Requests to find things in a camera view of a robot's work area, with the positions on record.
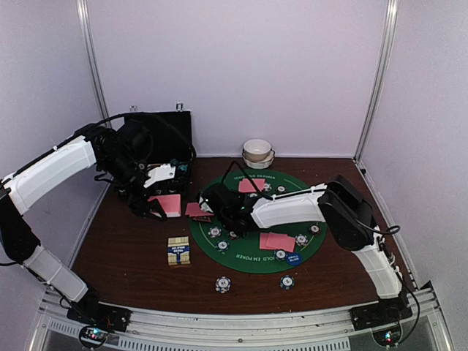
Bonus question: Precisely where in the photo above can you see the brown black chip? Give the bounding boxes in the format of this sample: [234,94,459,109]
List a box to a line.
[309,224,321,235]
[228,231,240,240]
[276,186,287,194]

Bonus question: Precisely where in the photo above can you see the blue tan ten chip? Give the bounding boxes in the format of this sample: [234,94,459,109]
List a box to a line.
[208,227,222,238]

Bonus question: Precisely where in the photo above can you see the red-backed card deck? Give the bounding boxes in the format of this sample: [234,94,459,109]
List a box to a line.
[148,194,181,218]

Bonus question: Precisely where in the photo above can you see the red card top player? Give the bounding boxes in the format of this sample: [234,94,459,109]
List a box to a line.
[238,178,265,193]

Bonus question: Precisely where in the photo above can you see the red card player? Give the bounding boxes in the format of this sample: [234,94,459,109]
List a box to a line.
[259,233,274,250]
[238,178,265,193]

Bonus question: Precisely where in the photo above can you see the red card bottom player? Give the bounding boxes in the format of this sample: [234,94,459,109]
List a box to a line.
[259,233,274,250]

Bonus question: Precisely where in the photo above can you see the red black all-in triangle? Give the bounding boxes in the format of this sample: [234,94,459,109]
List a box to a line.
[192,216,211,223]

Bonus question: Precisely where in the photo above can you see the single red-backed card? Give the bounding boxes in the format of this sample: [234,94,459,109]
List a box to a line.
[185,203,206,217]

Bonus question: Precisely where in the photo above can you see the brown black chip top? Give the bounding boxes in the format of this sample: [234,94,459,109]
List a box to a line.
[276,186,287,194]

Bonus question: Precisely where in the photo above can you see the green blue chip bottom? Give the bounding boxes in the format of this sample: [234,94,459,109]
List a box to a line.
[274,249,287,262]

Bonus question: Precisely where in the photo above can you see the blue small blind button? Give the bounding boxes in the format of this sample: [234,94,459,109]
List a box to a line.
[286,252,303,266]

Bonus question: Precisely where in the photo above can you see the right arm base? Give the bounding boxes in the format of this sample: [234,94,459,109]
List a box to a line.
[350,301,412,331]

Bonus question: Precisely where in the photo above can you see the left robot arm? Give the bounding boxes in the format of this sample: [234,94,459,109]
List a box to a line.
[1,120,176,325]

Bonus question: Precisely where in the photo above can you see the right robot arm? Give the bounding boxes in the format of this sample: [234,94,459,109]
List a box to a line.
[207,175,408,323]

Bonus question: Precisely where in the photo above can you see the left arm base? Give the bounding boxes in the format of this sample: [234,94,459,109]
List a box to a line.
[67,303,132,332]

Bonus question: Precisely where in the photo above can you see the round green poker mat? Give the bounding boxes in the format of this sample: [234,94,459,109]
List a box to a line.
[189,169,327,274]

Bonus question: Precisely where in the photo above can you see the white lower bowl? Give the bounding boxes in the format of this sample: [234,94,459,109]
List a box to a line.
[242,150,275,170]

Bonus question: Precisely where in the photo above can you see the gold blue card box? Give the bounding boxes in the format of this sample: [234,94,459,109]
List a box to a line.
[167,236,191,266]

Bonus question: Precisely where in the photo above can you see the blue tan chip stack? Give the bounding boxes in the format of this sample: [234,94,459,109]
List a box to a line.
[215,276,232,293]

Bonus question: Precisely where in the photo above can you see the white ceramic bowl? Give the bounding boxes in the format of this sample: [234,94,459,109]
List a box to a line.
[243,139,272,162]

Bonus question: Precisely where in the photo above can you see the black poker chip case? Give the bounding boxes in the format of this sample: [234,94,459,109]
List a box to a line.
[124,111,197,196]

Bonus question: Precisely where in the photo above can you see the green blue chip stack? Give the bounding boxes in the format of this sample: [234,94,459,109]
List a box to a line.
[279,275,295,290]

